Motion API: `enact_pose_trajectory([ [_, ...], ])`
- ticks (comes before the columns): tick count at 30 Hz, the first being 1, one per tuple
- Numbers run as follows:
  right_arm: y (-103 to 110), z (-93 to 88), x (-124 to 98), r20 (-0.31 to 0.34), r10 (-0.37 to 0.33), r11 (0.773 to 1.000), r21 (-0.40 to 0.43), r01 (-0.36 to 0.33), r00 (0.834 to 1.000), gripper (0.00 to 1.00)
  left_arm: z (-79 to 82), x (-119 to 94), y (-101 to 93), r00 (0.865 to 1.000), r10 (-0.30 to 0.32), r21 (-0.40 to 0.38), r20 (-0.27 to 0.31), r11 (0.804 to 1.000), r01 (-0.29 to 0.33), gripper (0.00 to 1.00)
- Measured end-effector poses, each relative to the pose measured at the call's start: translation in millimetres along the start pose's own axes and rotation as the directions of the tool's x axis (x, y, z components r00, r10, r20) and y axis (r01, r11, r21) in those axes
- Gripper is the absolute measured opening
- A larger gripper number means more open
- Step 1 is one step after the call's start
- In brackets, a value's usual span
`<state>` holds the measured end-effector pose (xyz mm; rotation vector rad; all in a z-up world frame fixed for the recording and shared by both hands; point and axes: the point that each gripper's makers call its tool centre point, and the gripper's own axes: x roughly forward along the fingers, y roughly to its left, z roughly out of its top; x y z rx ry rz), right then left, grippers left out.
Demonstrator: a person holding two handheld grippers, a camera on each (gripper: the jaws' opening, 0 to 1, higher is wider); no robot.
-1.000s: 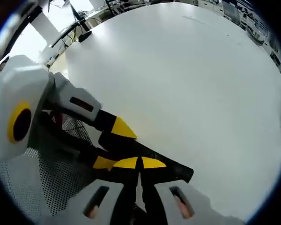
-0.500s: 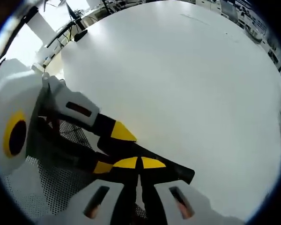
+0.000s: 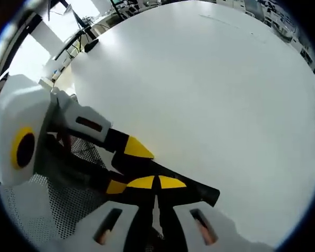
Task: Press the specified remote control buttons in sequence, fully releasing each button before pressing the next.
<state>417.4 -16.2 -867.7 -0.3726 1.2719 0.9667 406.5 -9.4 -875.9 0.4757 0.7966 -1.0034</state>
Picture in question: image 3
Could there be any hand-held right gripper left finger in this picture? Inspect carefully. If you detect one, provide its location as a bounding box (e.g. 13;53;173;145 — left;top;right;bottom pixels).
75;175;156;252

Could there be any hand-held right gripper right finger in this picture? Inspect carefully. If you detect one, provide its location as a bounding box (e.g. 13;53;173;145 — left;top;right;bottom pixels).
156;175;276;252

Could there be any black remote control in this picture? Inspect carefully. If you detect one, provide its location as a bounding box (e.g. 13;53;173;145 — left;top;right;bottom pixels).
111;151;221;208

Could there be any white perforated mesh basket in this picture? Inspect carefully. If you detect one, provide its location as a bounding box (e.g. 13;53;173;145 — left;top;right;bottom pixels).
0;138;110;252

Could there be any small black device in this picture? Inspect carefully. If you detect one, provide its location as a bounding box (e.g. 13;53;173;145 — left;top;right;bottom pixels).
83;39;100;53

